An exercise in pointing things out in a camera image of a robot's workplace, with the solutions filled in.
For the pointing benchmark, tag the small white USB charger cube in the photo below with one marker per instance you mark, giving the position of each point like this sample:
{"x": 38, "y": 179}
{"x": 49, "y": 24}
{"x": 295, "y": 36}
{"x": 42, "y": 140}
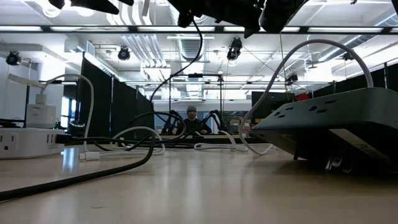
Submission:
{"x": 40, "y": 116}

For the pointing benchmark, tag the white USB charging hub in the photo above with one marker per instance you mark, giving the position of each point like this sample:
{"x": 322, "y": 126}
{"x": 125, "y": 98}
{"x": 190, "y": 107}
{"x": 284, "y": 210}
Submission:
{"x": 28, "y": 146}

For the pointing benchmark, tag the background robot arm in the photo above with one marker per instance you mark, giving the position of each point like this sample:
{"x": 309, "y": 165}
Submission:
{"x": 216, "y": 119}
{"x": 172, "y": 121}

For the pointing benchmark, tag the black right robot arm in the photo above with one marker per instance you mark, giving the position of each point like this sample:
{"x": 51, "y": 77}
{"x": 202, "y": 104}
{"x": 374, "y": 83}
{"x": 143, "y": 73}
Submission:
{"x": 280, "y": 15}

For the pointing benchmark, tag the black room partition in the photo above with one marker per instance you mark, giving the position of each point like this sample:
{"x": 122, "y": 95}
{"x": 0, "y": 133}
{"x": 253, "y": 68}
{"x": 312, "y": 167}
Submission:
{"x": 351, "y": 84}
{"x": 99, "y": 102}

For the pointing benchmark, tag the black computer monitor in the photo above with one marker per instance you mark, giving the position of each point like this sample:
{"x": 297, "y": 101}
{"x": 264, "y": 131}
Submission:
{"x": 280, "y": 99}

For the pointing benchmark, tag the person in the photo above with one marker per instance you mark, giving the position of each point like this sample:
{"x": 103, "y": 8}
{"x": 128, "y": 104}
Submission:
{"x": 194, "y": 126}

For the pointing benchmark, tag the cardboard boxes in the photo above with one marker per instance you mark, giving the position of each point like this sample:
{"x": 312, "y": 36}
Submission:
{"x": 234, "y": 123}

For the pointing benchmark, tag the red panel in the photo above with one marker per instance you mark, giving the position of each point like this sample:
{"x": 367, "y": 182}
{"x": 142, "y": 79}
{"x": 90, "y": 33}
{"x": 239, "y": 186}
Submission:
{"x": 301, "y": 96}

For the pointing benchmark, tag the background wooden table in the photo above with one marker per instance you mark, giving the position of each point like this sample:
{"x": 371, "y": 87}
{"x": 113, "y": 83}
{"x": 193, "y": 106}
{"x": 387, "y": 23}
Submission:
{"x": 174, "y": 136}

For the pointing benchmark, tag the black frame crossbar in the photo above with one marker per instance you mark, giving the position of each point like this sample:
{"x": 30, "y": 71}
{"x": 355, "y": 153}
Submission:
{"x": 133, "y": 30}

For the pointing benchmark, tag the silver ventilation duct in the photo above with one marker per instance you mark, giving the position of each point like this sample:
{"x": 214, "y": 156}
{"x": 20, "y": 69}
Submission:
{"x": 190, "y": 49}

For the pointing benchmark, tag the black ceiling-mounted camera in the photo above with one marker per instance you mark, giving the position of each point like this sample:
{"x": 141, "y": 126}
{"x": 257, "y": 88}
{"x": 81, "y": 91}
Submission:
{"x": 291, "y": 77}
{"x": 348, "y": 56}
{"x": 234, "y": 51}
{"x": 13, "y": 58}
{"x": 123, "y": 53}

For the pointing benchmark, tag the black aluminium table frame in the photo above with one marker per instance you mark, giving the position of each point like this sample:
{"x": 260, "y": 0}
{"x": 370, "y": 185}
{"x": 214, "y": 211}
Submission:
{"x": 217, "y": 140}

